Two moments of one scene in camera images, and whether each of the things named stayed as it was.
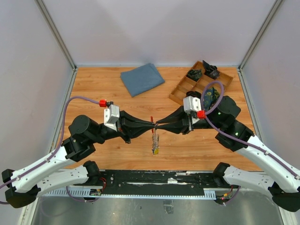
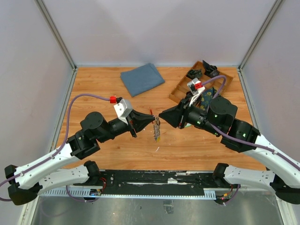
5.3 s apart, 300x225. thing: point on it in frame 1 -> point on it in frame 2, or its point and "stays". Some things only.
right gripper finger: (176, 128) -> (173, 116)
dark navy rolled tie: (210, 71) stays
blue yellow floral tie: (211, 96) stays
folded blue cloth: (139, 79) stays
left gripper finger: (134, 131) -> (141, 120)
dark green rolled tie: (194, 74) stays
